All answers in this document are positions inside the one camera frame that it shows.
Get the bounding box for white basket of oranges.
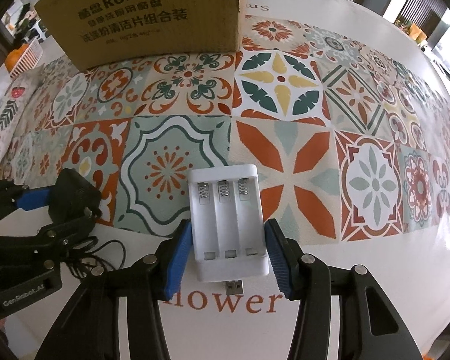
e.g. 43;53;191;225
4;37;43;80

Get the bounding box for patterned tile tablecloth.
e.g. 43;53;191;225
0;16;450;244

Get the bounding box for white battery charger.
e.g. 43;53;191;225
187;164;269;296

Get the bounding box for brown cardboard box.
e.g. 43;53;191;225
35;0;247;70

